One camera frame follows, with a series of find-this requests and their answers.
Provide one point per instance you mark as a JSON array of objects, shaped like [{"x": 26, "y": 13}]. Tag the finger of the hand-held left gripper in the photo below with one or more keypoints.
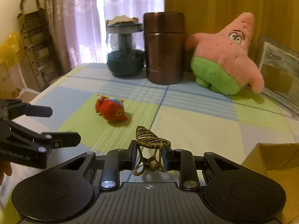
[
  {"x": 60, "y": 138},
  {"x": 35, "y": 110}
]

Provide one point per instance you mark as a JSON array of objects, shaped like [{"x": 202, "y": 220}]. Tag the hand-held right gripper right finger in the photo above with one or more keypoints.
[{"x": 167, "y": 156}]

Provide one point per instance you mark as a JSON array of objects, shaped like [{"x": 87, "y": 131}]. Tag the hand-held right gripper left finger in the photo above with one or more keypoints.
[{"x": 133, "y": 155}]

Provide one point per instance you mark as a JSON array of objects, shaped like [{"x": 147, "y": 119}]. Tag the gold brown hair claw clip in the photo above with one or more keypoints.
[{"x": 147, "y": 138}]

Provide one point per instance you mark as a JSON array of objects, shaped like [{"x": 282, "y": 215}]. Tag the brown cardboard box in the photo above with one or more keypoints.
[{"x": 275, "y": 156}]

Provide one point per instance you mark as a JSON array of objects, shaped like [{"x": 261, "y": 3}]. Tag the person's left hand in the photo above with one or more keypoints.
[{"x": 4, "y": 171}]

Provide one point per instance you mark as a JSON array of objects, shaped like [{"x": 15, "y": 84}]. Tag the brown cardboard carton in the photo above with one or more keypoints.
[{"x": 7, "y": 79}]

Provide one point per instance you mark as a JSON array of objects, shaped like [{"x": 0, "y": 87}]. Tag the checked tablecloth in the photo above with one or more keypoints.
[{"x": 198, "y": 126}]

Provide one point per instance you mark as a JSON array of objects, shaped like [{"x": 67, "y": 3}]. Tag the red toy figure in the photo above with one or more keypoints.
[{"x": 109, "y": 109}]

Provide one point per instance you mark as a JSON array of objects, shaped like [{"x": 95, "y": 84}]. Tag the folding step ladder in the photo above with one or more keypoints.
[{"x": 35, "y": 46}]

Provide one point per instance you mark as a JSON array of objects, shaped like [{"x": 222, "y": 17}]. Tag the yellow plastic bag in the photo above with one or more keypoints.
[{"x": 10, "y": 49}]

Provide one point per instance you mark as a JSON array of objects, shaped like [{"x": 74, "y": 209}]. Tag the glass teapot with dark base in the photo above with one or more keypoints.
[{"x": 125, "y": 63}]

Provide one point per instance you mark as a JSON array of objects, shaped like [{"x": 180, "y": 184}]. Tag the lilac lace curtain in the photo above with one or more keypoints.
[{"x": 77, "y": 16}]

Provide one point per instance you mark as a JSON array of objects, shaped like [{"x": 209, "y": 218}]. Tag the brown metal thermos jar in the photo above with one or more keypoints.
[{"x": 164, "y": 51}]

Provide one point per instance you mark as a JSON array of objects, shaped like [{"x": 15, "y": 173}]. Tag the pink star plush toy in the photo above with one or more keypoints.
[{"x": 222, "y": 58}]

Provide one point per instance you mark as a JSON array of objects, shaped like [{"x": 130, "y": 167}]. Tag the glass picture frame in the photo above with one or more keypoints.
[{"x": 280, "y": 74}]

